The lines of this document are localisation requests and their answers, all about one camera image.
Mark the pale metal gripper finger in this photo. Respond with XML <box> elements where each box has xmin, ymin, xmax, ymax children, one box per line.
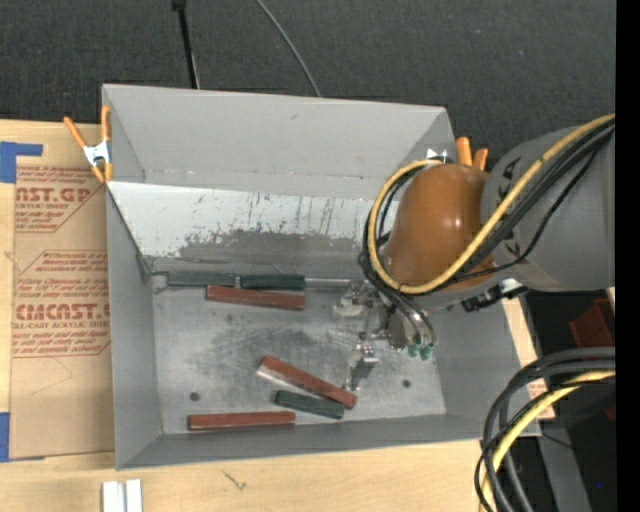
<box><xmin>331</xmin><ymin>281</ymin><xmax>374</xmax><ymax>320</ymax></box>
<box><xmin>344</xmin><ymin>343</ymin><xmax>380</xmax><ymax>393</ymax></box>

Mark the red-brown flat block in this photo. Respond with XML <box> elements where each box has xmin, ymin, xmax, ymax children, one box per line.
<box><xmin>186</xmin><ymin>410</ymin><xmax>298</xmax><ymax>433</ymax></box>
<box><xmin>205</xmin><ymin>284</ymin><xmax>307</xmax><ymax>313</ymax></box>
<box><xmin>256</xmin><ymin>355</ymin><xmax>359</xmax><ymax>411</ymax></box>

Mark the dark green flat block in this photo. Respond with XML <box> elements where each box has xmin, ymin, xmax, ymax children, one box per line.
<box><xmin>273</xmin><ymin>389</ymin><xmax>346</xmax><ymax>421</ymax></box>
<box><xmin>166</xmin><ymin>269</ymin><xmax>237</xmax><ymax>288</ymax></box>
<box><xmin>239</xmin><ymin>273</ymin><xmax>307</xmax><ymax>292</ymax></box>

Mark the grey metal bin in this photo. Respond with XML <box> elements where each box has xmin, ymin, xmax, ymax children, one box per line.
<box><xmin>101</xmin><ymin>83</ymin><xmax>544</xmax><ymax>471</ymax></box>

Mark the brown cardboard board red print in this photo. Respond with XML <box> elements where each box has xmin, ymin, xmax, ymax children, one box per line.
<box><xmin>0</xmin><ymin>118</ymin><xmax>117</xmax><ymax>462</ymax></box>

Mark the black cylinder on white bracket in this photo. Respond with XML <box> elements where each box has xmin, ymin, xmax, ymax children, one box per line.
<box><xmin>460</xmin><ymin>277</ymin><xmax>525</xmax><ymax>314</ymax></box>

